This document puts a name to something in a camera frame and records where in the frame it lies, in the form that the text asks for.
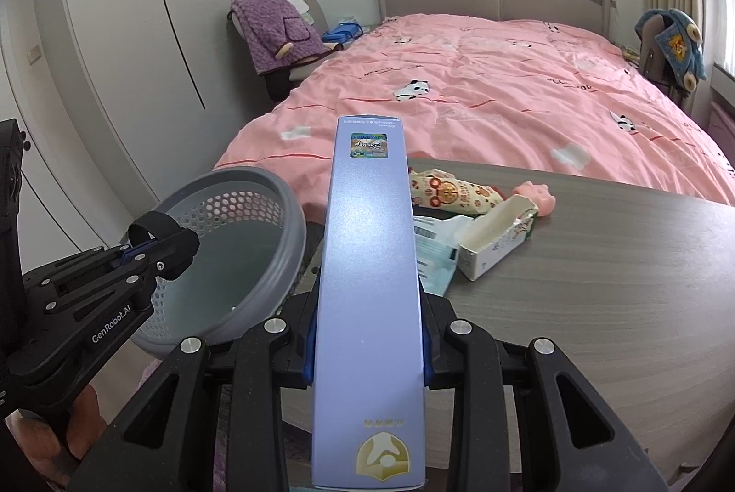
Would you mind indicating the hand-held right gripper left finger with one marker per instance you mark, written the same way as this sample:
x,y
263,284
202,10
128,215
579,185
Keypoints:
x,y
310,360

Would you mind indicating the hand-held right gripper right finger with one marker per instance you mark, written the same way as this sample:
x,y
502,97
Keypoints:
x,y
428,368

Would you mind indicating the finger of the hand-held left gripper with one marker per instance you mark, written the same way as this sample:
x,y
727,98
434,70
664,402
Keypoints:
x,y
178,253
150,226

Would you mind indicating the grey perforated basket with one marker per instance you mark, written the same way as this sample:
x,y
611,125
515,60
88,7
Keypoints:
x,y
229,262

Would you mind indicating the long light purple box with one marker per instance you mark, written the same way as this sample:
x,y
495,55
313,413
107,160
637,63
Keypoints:
x,y
370,268

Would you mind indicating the white teal sachet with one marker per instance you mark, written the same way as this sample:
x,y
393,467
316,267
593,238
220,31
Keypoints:
x,y
436,253

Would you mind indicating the green white small carton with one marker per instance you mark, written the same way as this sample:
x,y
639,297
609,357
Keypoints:
x,y
494,239

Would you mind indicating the cartoon print snack packet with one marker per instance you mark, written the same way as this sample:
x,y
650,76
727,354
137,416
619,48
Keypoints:
x,y
453,193

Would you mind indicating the pink paw toy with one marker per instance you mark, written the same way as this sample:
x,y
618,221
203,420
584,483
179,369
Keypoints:
x,y
533,196

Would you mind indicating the person's left hand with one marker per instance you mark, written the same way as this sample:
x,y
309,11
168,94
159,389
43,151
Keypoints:
x,y
40,446

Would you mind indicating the white wardrobe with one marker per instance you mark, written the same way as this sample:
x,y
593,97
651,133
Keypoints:
x,y
143,38

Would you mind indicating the purple fleece garment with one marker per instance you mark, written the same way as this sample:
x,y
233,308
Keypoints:
x,y
270,32

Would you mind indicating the blue bag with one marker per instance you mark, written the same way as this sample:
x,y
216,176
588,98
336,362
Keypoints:
x,y
341,34

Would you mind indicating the grey chair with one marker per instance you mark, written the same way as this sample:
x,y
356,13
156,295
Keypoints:
x,y
318,9

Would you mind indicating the pink printed duvet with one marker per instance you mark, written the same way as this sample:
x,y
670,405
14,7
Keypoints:
x,y
488,96

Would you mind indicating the dark chair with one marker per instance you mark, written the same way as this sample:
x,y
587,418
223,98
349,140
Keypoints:
x,y
652,61

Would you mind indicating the blue cartoon garment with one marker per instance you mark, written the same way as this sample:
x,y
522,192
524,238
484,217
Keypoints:
x,y
675,44

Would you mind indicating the wall switch plate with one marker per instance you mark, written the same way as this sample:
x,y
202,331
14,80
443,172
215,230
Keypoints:
x,y
34,54

